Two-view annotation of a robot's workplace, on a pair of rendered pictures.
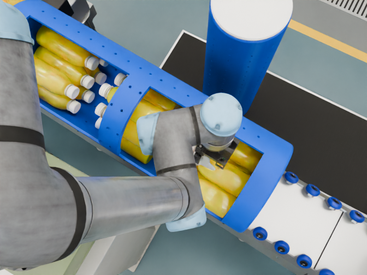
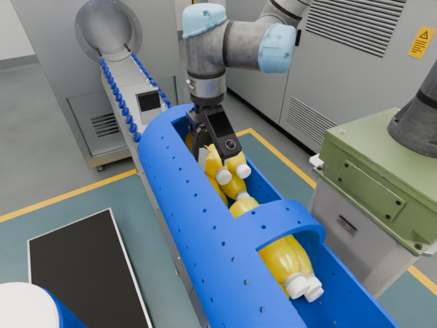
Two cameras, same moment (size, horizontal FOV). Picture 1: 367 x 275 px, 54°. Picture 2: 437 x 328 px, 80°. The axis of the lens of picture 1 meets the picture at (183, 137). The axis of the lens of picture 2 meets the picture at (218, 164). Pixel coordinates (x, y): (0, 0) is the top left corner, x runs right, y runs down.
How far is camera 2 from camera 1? 0.82 m
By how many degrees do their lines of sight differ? 61
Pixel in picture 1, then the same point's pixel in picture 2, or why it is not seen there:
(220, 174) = (212, 148)
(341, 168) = (92, 256)
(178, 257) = not seen: hidden behind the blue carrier
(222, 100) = (197, 8)
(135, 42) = not seen: outside the picture
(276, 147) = (157, 127)
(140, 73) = (238, 245)
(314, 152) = (96, 281)
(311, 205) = not seen: hidden behind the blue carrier
